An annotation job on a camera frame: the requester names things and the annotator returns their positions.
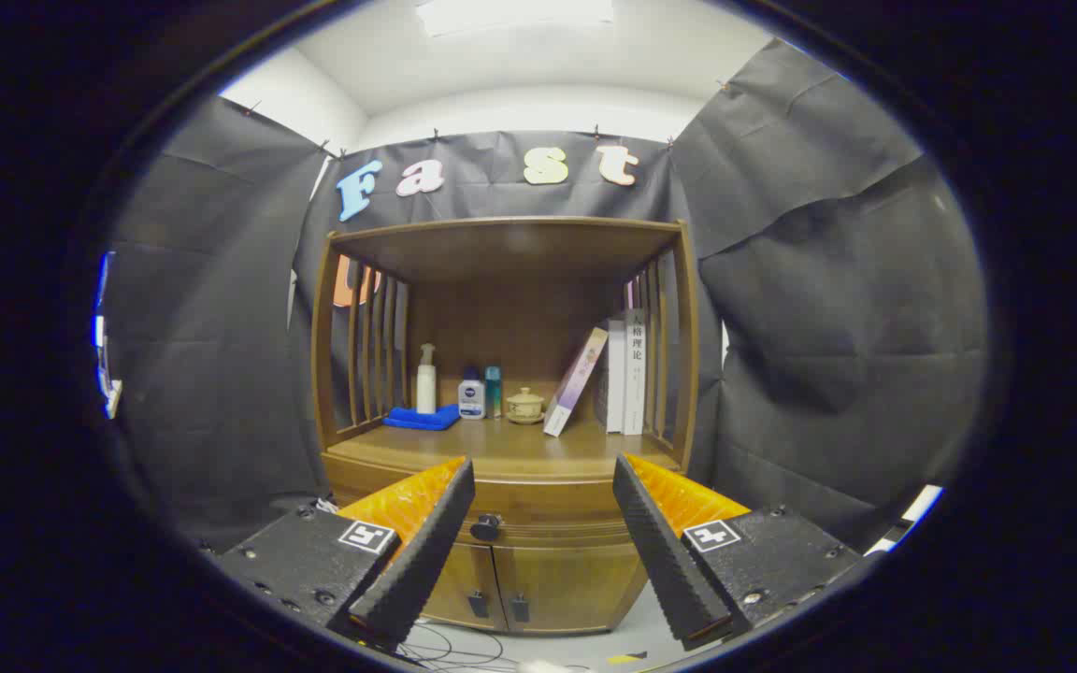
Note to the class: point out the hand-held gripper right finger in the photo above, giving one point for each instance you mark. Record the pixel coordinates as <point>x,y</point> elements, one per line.
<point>665,561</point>

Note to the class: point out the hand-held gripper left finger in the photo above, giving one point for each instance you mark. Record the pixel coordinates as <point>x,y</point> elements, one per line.
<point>426,551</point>

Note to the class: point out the wooden cabinet door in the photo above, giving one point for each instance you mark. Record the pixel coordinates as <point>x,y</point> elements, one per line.
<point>473,579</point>
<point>576,584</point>

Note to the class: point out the wooden countertop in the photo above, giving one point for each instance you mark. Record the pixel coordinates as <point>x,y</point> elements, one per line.
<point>520,453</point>

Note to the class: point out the wooden cabinet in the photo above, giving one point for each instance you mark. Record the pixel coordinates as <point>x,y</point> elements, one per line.
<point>501,252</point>

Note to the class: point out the yellow tape piece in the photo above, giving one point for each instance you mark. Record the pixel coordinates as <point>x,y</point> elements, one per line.
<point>627,659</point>

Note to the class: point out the blue folded cloth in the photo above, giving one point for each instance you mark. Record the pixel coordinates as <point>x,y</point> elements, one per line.
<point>422,419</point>

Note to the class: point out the white bottle with blue cap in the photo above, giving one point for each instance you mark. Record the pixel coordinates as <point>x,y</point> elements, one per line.
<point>472,402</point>

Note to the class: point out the white pump bottle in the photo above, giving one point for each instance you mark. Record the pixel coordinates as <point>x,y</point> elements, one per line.
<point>426,388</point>

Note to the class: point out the white spine book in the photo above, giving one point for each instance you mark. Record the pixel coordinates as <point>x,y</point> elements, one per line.
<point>636,393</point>

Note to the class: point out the beige lidded teacup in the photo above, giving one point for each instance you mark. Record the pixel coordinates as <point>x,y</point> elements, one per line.
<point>525,407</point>

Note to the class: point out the teal translucent bottle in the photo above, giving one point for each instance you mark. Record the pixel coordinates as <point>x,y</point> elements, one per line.
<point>494,388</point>

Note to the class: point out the patterned cover book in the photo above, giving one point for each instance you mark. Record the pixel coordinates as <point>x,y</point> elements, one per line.
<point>615,374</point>

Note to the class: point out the purple cover book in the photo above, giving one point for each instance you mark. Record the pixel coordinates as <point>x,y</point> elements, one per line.
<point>576,379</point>

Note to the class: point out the white rack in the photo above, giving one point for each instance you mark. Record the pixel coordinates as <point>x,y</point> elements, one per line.
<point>917,505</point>

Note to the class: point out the ceiling light panel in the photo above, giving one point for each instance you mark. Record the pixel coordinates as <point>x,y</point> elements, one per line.
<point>515,14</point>

